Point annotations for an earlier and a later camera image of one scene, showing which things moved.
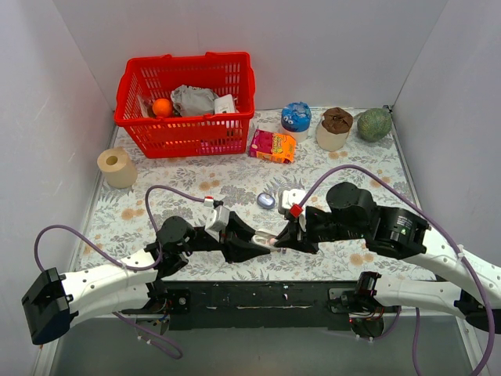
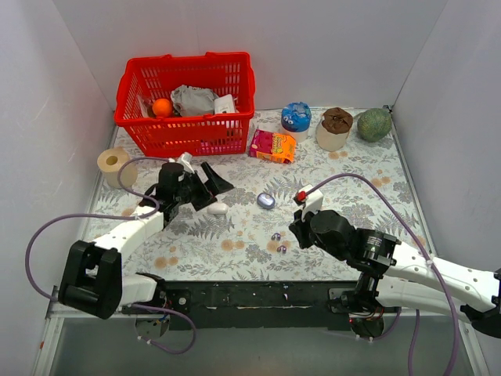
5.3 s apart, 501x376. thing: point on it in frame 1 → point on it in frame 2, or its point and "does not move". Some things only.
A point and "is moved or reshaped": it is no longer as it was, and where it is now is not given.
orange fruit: x=162 y=107 does not move
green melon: x=373 y=124 does not move
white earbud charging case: x=263 y=238 is moved or reshaped
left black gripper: x=228 y=240 → x=197 y=192
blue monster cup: x=296 y=118 does not move
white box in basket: x=224 y=103 does not move
